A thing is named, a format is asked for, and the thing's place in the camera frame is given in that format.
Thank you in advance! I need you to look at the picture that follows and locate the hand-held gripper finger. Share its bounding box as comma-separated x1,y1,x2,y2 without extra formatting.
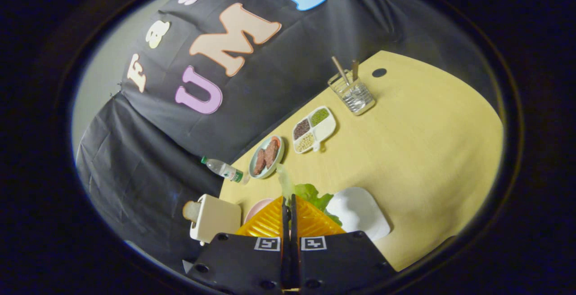
182,195,291,294
290,194,399,294

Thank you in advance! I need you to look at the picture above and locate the green lettuce leaf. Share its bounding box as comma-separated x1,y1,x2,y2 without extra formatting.
275,164,342,226

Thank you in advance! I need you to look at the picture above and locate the white bread slice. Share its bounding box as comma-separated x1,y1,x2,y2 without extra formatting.
183,201,202,223

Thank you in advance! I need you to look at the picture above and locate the pink round plate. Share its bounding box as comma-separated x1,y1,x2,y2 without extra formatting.
244,198,275,224

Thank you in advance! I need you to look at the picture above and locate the white toaster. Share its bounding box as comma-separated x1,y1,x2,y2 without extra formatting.
189,194,242,245

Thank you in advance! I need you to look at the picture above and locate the white rectangular plate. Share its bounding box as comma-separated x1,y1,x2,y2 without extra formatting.
325,187,391,241

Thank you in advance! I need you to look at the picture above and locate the pale blue round plate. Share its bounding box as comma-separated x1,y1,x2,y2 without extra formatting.
249,135,285,179

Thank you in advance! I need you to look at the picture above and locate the brown meat piece orange tip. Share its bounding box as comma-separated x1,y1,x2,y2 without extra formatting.
265,137,280,169

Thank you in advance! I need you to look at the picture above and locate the clear plastic water bottle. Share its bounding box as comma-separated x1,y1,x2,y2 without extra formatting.
201,156,249,184

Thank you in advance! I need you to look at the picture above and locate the pile of pale beans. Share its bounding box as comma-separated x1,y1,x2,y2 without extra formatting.
295,133,315,152

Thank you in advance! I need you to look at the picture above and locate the pile of dark beans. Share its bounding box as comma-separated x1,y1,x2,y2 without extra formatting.
294,119,311,140

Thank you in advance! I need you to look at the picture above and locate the white divided dish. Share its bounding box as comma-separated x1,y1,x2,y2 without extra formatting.
292,106,337,154

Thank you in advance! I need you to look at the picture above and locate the pile of green beans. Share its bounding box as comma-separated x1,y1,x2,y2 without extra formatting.
310,108,330,127

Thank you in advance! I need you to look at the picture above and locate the clear glass utensil holder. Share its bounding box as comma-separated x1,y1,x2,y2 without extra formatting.
328,69,376,116

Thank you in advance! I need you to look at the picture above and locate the wooden stick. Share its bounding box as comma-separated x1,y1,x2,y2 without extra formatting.
332,56,351,86

